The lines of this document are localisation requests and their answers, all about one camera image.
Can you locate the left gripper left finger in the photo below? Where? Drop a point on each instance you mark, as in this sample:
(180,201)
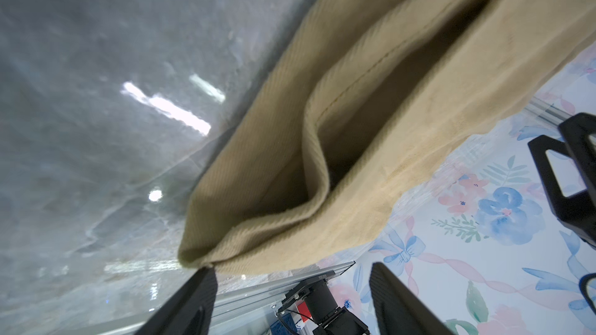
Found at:
(189,311)

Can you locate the khaki long pants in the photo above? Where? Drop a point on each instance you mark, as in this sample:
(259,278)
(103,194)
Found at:
(366,102)

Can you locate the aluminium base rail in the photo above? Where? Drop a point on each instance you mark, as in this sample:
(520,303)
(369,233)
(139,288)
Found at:
(260,299)

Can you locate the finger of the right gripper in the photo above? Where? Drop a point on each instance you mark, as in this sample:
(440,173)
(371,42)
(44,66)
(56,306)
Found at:
(566,167)

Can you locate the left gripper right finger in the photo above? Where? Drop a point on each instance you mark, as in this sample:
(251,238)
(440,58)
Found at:
(398,310)

